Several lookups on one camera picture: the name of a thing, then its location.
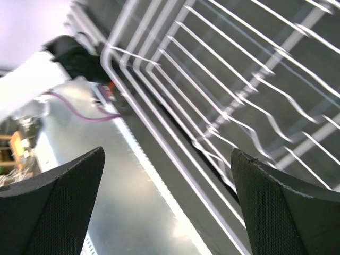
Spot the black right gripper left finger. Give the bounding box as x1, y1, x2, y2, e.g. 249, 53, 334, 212
1, 147, 105, 254

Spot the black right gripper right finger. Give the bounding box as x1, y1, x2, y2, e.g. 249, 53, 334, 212
231, 149, 339, 254

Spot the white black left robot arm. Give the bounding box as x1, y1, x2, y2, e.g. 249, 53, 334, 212
1, 35, 111, 121

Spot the perforated metal cable duct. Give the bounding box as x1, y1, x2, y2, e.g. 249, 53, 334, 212
91, 84, 213, 255

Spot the white wire dish rack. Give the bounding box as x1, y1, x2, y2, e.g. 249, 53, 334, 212
100, 0, 340, 255

